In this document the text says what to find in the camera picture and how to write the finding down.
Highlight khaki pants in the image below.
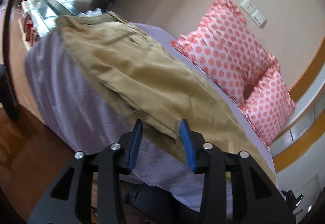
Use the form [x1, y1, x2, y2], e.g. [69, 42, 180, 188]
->
[56, 12, 276, 182]

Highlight lavender bed sheet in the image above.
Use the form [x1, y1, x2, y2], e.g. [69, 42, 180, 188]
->
[24, 21, 280, 217]

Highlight right polka dot pillow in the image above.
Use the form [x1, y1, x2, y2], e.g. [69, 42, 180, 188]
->
[241, 66, 296, 147]

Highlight polka dot pillow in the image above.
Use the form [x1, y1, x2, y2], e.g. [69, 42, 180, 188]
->
[171, 0, 278, 106]
[241, 66, 296, 147]

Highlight left polka dot pillow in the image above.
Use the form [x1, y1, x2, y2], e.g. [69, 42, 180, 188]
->
[171, 0, 278, 106]

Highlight wooden door frame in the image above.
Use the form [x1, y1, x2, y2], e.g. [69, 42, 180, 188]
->
[273, 42, 324, 173]

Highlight white wall socket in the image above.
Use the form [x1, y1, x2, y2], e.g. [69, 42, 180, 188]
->
[240, 0, 256, 15]

